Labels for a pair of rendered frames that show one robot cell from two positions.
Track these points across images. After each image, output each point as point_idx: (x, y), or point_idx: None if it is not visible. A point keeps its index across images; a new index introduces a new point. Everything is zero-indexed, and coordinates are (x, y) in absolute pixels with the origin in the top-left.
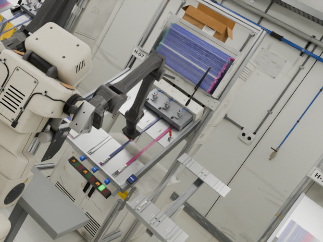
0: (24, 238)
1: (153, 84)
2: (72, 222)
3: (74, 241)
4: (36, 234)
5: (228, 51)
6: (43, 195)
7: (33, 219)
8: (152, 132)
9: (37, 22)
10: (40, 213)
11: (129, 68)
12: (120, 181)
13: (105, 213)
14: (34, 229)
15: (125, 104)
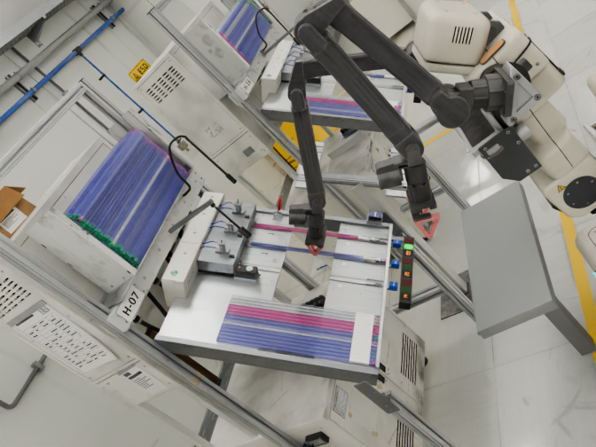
0: (507, 402)
1: (192, 263)
2: (488, 199)
3: (437, 388)
4: (484, 408)
5: (90, 161)
6: (497, 233)
7: (472, 440)
8: (282, 239)
9: (426, 69)
10: (521, 202)
11: (156, 334)
12: (383, 232)
13: (388, 335)
14: (482, 418)
15: (254, 294)
